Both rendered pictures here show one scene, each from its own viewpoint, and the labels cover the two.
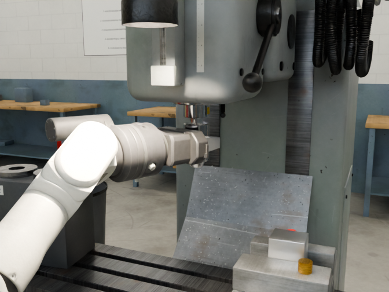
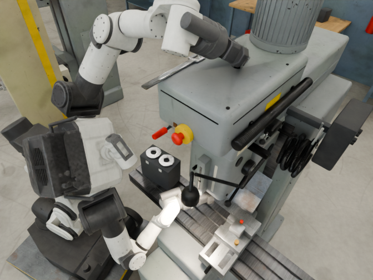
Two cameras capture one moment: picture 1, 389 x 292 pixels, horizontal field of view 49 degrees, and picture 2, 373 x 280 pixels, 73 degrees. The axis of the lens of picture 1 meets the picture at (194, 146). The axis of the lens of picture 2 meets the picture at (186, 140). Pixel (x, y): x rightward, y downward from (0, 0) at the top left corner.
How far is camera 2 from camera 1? 0.91 m
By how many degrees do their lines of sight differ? 38
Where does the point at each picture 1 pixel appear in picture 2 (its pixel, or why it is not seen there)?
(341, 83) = not seen: hidden behind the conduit
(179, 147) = (202, 201)
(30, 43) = not seen: outside the picture
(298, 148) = (270, 169)
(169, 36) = (201, 184)
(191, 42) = (210, 183)
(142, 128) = not seen: hidden behind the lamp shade
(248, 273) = (218, 236)
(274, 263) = (228, 235)
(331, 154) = (282, 178)
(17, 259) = (148, 244)
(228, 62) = (221, 194)
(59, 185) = (160, 225)
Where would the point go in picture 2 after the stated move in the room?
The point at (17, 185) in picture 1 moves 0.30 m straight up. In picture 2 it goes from (152, 164) to (149, 125)
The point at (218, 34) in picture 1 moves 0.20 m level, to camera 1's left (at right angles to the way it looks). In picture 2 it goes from (218, 187) to (172, 173)
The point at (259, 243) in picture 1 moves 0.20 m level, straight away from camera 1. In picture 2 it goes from (230, 219) to (242, 191)
